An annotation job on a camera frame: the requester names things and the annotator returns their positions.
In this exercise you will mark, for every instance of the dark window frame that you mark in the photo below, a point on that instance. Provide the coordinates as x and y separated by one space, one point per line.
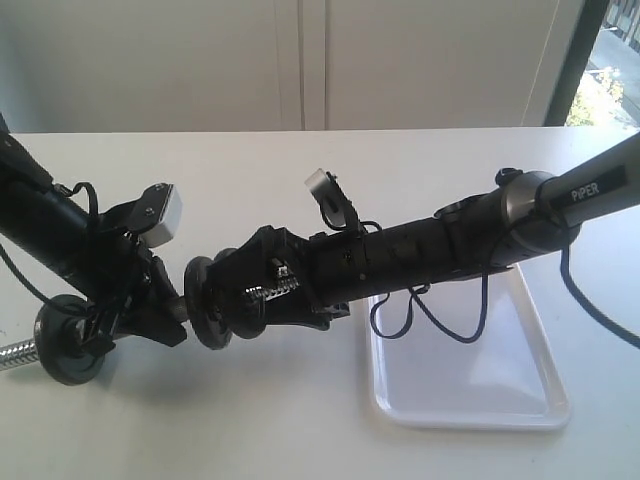
581 44

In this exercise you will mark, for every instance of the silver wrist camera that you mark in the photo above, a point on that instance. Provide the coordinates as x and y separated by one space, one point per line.
166 222
324 192

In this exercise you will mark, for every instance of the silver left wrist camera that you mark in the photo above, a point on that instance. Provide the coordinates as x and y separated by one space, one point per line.
166 222

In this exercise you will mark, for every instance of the black weight plate left end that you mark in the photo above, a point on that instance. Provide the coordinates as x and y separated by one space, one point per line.
58 346

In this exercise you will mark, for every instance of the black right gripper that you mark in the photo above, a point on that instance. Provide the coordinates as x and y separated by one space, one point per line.
251 265

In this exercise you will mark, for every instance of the black weight plate end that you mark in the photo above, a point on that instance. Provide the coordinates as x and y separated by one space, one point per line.
58 346
194 280

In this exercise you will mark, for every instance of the black weight plate right end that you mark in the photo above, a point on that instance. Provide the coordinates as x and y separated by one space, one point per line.
194 280

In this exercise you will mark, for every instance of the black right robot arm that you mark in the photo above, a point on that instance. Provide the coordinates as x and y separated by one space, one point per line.
278 278

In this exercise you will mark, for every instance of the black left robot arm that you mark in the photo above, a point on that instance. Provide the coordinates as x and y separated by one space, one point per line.
50 221

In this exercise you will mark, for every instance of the white plastic tray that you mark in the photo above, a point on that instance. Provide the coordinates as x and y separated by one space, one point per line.
506 380

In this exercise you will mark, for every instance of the black weight plate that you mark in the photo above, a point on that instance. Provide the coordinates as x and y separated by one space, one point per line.
218 299

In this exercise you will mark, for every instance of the chrome dumbbell bar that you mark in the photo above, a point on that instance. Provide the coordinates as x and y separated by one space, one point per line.
24 352

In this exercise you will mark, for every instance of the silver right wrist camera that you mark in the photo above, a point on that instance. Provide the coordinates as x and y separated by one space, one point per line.
324 192

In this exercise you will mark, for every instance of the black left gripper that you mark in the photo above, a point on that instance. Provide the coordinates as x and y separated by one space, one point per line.
138 297

